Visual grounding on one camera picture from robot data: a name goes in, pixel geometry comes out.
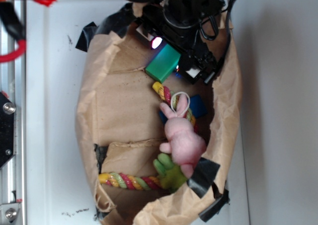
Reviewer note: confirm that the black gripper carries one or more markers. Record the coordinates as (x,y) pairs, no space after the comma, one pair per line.
(185,25)

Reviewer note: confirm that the green rectangular block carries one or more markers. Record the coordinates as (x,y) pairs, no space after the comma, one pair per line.
(163,64)

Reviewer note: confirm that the blue block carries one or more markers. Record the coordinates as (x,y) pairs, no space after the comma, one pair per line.
(196,109)

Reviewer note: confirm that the pink plush bunny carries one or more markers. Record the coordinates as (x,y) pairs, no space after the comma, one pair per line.
(183,144)

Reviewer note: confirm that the brown paper bag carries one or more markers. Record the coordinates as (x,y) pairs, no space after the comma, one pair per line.
(119,129)

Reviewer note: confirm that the green plush toy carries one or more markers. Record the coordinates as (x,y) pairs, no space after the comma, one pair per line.
(170,175)

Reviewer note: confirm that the white plastic tray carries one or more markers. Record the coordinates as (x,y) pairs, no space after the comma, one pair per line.
(58,192)

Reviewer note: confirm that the multicolour rope toy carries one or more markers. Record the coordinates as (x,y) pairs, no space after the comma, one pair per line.
(146,183)

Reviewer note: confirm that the aluminium frame rail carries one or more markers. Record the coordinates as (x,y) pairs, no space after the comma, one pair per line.
(12,47)

